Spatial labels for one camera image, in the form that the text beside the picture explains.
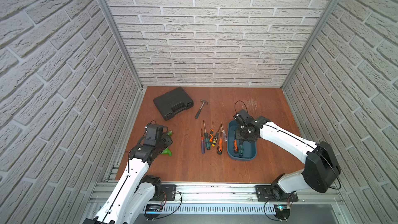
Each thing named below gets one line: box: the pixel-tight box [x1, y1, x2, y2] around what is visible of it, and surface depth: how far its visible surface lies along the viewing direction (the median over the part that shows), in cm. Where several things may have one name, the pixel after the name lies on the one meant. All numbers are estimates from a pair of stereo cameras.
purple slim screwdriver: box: [201, 128, 205, 154], surface depth 89 cm
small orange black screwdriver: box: [233, 139, 238, 152], surface depth 89 cm
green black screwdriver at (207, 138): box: [203, 120, 211, 150], surface depth 91 cm
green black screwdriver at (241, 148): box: [238, 140, 244, 157], surface depth 87 cm
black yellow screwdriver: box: [211, 122, 222, 147], surface depth 91 cm
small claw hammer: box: [194, 99, 209, 119], surface depth 108 cm
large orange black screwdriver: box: [217, 122, 223, 156], surface depth 89 cm
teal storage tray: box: [226, 119, 258, 162], surface depth 89 cm
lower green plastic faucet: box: [161, 147, 173, 157], surface depth 87 cm
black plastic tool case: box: [152, 86, 194, 121], surface depth 105 cm
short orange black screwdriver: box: [209, 122, 215, 143], surface depth 94 cm
